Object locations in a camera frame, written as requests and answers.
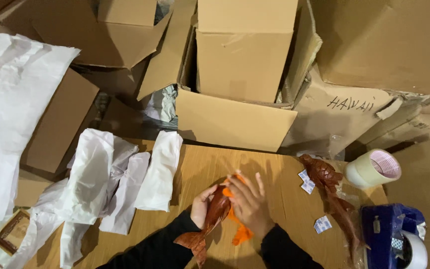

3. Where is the person's right hand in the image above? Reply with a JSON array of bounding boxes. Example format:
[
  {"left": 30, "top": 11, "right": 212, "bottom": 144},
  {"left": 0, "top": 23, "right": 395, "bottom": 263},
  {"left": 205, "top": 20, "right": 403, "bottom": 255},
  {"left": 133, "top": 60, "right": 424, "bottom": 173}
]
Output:
[{"left": 226, "top": 170, "right": 275, "bottom": 240}]

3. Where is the person's left hand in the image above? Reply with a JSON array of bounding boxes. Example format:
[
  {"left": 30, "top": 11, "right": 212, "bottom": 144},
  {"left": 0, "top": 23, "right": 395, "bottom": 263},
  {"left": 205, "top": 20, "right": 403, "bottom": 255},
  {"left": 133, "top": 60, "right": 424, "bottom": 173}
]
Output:
[{"left": 190, "top": 185, "right": 219, "bottom": 229}]

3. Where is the reddish wooden fish carving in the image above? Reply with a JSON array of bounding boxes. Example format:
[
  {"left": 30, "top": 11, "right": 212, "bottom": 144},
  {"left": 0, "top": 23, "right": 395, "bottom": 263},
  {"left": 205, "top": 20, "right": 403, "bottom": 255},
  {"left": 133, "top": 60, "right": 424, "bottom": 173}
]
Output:
[{"left": 173, "top": 185, "right": 234, "bottom": 269}]

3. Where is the orange cloth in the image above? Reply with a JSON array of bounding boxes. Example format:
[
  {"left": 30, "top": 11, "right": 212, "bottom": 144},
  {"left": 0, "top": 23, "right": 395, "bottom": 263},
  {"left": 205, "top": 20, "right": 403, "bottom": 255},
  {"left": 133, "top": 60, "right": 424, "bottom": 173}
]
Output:
[{"left": 222, "top": 173, "right": 255, "bottom": 247}]

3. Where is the reddish wooden turtle carving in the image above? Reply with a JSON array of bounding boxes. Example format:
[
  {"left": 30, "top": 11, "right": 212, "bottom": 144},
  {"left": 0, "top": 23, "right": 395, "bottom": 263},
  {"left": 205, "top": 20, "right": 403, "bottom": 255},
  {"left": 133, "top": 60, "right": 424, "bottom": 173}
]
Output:
[{"left": 299, "top": 153, "right": 345, "bottom": 193}]

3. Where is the white paper wrapped item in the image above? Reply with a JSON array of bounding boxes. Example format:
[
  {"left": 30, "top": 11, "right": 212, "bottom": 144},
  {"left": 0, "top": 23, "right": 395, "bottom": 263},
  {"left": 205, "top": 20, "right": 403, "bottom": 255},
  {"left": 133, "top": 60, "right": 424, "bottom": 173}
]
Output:
[
  {"left": 134, "top": 130, "right": 184, "bottom": 213},
  {"left": 99, "top": 151, "right": 152, "bottom": 235},
  {"left": 67, "top": 128, "right": 115, "bottom": 225}
]

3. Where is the long reddish wooden carving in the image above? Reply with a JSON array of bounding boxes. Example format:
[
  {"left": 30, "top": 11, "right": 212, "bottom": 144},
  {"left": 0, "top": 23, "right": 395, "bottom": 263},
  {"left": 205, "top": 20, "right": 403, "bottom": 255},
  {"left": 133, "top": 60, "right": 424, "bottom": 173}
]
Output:
[{"left": 326, "top": 186, "right": 371, "bottom": 263}]

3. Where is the cardboard box with handwriting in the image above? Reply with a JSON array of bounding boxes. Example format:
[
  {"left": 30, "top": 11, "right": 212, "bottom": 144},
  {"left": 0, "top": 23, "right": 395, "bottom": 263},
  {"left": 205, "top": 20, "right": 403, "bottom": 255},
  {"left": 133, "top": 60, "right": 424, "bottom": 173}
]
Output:
[{"left": 281, "top": 64, "right": 403, "bottom": 158}]

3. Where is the grey crumpled paper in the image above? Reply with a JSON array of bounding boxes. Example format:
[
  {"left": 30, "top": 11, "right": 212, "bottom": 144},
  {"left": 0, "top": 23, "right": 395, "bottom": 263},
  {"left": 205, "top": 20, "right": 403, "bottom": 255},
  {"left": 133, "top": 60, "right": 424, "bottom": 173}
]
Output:
[{"left": 143, "top": 84, "right": 178, "bottom": 124}]

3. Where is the tall open cardboard box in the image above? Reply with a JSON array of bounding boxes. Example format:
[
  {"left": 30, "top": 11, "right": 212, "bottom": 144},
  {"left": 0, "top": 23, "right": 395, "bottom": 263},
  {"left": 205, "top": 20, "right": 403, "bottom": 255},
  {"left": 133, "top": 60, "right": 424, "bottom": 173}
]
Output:
[{"left": 137, "top": 0, "right": 299, "bottom": 153}]

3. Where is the beige packing tape roll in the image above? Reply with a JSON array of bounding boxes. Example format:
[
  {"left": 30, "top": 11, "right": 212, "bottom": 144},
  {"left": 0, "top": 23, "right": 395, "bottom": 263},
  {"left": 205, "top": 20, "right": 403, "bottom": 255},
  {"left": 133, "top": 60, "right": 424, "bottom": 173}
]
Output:
[{"left": 343, "top": 148, "right": 402, "bottom": 190}]

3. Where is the blue tape dispenser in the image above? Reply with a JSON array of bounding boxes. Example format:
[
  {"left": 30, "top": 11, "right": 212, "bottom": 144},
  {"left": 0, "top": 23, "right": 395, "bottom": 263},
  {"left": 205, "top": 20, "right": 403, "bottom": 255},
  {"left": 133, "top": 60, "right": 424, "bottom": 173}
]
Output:
[{"left": 360, "top": 203, "right": 427, "bottom": 269}]

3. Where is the cardboard panel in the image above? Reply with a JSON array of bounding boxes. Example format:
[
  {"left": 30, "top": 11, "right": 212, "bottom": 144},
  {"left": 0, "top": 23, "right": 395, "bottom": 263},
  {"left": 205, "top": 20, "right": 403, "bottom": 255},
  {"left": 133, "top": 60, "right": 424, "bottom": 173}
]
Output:
[{"left": 382, "top": 134, "right": 430, "bottom": 269}]

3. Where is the white tape roll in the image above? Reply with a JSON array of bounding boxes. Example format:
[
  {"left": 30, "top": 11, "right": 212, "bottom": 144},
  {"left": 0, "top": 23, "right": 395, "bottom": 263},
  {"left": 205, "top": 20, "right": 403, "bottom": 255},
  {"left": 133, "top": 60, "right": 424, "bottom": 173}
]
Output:
[{"left": 401, "top": 230, "right": 429, "bottom": 269}]

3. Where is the torn cardboard box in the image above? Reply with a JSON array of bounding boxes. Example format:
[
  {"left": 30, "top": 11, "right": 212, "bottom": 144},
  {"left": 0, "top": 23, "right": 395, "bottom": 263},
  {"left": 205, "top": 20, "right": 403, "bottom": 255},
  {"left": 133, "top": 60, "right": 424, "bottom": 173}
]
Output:
[{"left": 356, "top": 89, "right": 430, "bottom": 151}]

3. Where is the flat cardboard sheet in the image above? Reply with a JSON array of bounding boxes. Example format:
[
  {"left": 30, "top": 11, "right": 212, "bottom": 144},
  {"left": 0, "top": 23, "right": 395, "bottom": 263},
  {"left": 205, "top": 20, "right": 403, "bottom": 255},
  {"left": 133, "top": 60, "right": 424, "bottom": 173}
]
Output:
[{"left": 20, "top": 67, "right": 100, "bottom": 175}]

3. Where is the large plain cardboard box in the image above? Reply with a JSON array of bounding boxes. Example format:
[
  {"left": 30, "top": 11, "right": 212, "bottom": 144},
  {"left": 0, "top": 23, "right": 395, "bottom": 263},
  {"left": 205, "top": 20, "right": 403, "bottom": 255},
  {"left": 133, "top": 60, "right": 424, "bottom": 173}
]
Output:
[{"left": 305, "top": 0, "right": 430, "bottom": 96}]

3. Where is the crumpled white wrapping paper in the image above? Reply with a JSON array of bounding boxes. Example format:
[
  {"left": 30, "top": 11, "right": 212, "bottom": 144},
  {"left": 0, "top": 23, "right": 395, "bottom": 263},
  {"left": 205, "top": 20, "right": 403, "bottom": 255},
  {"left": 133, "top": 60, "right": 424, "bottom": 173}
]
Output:
[{"left": 0, "top": 135, "right": 140, "bottom": 269}]

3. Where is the open cardboard box with flaps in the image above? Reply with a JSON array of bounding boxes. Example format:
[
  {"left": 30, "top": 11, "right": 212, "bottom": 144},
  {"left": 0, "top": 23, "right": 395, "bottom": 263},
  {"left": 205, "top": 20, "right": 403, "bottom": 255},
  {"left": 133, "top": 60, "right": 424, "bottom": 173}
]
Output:
[{"left": 0, "top": 0, "right": 173, "bottom": 70}]

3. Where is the large white paper sheet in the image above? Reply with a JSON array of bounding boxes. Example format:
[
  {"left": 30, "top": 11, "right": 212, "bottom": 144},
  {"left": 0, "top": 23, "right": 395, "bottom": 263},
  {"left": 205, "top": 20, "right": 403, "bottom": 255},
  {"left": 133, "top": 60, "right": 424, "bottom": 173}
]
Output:
[{"left": 0, "top": 30, "right": 81, "bottom": 223}]

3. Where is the brown wooden picture frame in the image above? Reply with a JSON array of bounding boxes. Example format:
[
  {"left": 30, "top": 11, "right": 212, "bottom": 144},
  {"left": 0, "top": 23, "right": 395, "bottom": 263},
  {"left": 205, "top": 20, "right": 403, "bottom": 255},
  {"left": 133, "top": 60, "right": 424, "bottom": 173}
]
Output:
[{"left": 0, "top": 209, "right": 31, "bottom": 257}]

